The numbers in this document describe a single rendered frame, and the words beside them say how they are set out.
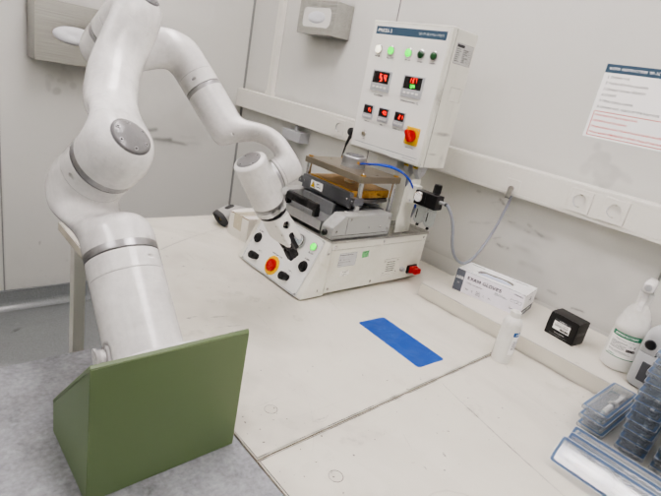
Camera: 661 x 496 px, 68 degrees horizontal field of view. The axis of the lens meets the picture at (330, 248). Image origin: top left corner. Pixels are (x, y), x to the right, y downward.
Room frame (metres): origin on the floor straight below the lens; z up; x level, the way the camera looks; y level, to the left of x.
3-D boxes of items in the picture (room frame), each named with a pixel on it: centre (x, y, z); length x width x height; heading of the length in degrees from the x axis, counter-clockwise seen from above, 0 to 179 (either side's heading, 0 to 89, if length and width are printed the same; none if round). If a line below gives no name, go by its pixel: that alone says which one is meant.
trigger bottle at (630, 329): (1.18, -0.81, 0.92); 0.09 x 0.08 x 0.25; 142
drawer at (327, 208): (1.55, 0.02, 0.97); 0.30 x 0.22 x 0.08; 135
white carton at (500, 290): (1.48, -0.55, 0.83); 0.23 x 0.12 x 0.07; 55
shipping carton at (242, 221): (1.75, 0.29, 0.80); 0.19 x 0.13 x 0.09; 135
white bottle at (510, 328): (1.17, -0.50, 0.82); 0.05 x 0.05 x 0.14
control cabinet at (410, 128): (1.70, -0.14, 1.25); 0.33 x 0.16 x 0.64; 45
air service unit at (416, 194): (1.51, -0.27, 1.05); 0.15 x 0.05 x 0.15; 45
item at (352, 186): (1.57, -0.02, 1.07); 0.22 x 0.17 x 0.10; 45
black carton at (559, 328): (1.29, -0.71, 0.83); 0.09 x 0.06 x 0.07; 38
